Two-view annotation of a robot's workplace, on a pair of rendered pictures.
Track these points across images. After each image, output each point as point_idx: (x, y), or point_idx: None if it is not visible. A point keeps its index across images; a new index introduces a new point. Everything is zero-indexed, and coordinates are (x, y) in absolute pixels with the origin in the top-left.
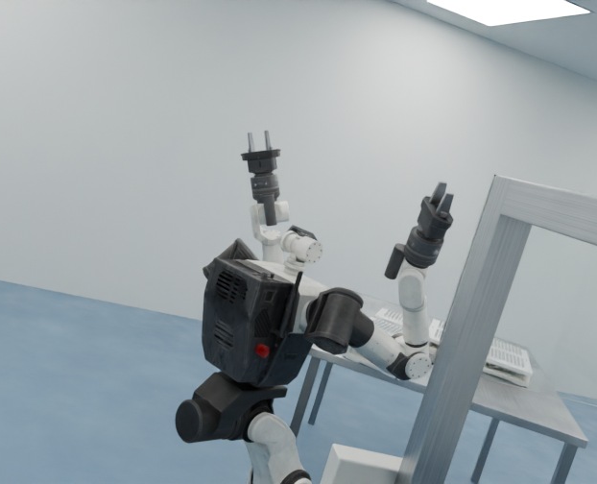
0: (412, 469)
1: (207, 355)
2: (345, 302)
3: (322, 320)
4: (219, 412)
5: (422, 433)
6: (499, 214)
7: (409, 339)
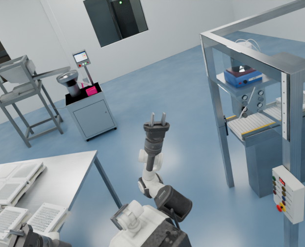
0: (299, 163)
1: None
2: (175, 192)
3: (182, 207)
4: None
5: (298, 155)
6: (303, 83)
7: (154, 177)
